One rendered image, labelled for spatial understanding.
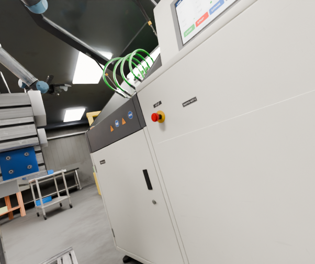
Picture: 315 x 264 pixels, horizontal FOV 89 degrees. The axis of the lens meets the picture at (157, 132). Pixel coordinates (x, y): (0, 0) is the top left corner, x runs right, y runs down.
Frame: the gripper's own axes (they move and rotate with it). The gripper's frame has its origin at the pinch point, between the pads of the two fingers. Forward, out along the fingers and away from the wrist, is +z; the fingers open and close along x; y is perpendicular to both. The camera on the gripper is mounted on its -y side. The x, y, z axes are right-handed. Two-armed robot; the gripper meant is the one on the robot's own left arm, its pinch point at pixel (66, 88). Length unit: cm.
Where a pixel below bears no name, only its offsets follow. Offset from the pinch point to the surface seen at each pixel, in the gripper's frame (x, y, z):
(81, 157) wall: -538, 91, 383
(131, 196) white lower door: 74, 90, -23
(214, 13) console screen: 134, 11, -16
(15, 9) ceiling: -87, -130, 10
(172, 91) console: 116, 44, -37
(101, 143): 52, 57, -18
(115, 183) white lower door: 60, 83, -19
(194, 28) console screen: 124, 11, -13
